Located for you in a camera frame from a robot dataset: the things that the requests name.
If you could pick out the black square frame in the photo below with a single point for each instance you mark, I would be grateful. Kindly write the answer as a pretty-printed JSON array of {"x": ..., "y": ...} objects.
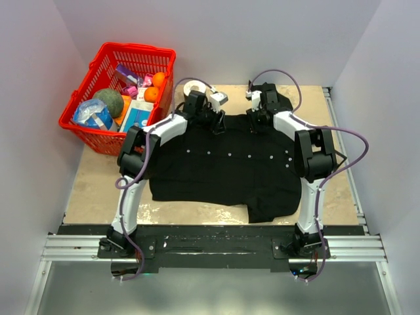
[{"x": 340, "y": 159}]

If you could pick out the blue white box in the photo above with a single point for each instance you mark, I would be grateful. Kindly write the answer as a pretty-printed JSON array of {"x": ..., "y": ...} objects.
[{"x": 137, "y": 115}]

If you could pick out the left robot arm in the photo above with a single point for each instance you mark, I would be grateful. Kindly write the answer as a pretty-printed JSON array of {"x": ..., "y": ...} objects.
[{"x": 137, "y": 160}]

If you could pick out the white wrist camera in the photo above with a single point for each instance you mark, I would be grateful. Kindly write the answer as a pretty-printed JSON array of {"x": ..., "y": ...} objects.
[
  {"x": 217, "y": 99},
  {"x": 255, "y": 98}
]

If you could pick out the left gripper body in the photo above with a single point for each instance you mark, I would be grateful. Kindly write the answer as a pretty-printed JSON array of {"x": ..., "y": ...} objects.
[{"x": 207, "y": 117}]

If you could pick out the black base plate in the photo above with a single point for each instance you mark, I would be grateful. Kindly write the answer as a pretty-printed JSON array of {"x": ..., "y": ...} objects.
[{"x": 277, "y": 248}]

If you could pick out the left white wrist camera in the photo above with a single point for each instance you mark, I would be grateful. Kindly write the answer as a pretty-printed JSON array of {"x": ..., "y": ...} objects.
[{"x": 217, "y": 99}]

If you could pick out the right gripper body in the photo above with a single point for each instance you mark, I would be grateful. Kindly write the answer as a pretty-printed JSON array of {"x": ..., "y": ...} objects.
[{"x": 256, "y": 119}]

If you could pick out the orange fruit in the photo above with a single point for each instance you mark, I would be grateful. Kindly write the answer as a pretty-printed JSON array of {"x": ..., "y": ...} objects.
[
  {"x": 151, "y": 94},
  {"x": 158, "y": 79}
]

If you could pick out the blue white plastic bag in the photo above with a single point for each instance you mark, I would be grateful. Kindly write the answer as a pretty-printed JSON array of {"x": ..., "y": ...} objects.
[{"x": 94, "y": 114}]

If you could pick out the aluminium rail frame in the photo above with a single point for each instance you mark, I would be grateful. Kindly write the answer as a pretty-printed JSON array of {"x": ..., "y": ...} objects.
[{"x": 347, "y": 244}]

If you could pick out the purple box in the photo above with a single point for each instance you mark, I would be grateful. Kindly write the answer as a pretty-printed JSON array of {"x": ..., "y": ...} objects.
[{"x": 125, "y": 75}]

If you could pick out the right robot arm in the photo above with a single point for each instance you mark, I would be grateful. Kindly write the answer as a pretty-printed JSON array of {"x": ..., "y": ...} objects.
[{"x": 314, "y": 159}]

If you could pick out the black button shirt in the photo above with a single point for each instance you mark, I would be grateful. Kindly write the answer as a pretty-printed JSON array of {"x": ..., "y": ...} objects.
[{"x": 235, "y": 167}]

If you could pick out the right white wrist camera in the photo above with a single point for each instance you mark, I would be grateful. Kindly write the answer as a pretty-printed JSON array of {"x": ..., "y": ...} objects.
[{"x": 255, "y": 98}]

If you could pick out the green melon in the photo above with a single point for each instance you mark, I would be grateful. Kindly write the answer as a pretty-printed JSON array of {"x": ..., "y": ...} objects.
[{"x": 112, "y": 99}]

